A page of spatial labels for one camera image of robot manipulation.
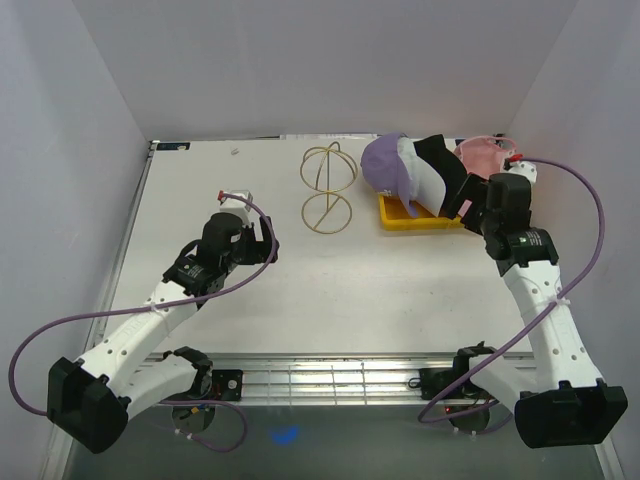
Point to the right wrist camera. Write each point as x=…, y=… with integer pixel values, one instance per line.
x=516, y=164

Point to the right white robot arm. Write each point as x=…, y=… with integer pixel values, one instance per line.
x=569, y=403

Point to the pink baseball cap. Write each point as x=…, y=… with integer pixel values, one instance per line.
x=485, y=155

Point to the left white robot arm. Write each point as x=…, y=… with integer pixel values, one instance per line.
x=93, y=397

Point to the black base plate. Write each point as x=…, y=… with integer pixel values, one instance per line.
x=226, y=385
x=430, y=381

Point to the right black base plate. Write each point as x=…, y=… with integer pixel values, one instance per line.
x=430, y=381

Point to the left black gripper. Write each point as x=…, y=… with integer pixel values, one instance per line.
x=259, y=250

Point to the purple baseball cap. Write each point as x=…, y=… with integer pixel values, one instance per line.
x=387, y=166

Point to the gold wire hat stand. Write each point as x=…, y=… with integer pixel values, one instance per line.
x=315, y=172

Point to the white cap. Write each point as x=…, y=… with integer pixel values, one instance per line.
x=417, y=181

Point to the black baseball cap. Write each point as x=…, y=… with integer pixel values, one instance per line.
x=433, y=151

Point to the yellow plastic tray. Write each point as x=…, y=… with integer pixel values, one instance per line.
x=394, y=217

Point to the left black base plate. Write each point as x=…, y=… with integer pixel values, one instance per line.
x=226, y=385

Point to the aluminium frame rail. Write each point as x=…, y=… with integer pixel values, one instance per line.
x=322, y=417

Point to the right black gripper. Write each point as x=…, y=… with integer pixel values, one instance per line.
x=474, y=190

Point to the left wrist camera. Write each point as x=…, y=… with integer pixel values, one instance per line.
x=237, y=202

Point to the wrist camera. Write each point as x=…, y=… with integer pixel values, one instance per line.
x=237, y=202
x=516, y=164

